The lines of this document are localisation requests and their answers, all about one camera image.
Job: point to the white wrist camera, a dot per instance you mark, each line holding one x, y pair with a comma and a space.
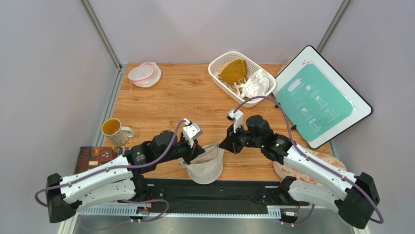
236, 117
191, 132

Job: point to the white slotted cable duct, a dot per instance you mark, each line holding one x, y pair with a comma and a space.
112, 209

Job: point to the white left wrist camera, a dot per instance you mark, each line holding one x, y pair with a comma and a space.
191, 132

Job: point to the white plastic basket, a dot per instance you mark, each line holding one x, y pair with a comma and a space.
230, 89

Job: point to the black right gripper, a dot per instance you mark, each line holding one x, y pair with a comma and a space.
231, 142

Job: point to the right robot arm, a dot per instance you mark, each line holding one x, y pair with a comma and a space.
353, 197

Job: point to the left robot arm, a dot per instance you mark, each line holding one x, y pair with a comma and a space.
121, 178

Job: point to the white teal folding board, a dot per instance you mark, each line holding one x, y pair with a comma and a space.
318, 101

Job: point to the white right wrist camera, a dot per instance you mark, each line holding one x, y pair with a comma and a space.
236, 117

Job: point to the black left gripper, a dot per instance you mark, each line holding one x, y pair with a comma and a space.
194, 152

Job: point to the mustard yellow bra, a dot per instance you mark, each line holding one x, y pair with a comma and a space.
239, 74

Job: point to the patterned mug with tea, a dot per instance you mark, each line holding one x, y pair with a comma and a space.
116, 132

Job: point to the white bra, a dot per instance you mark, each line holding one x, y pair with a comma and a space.
256, 85

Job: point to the white pink-trimmed mesh laundry bag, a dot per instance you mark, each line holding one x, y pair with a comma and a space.
145, 75

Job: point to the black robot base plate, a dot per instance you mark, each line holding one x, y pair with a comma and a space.
220, 196

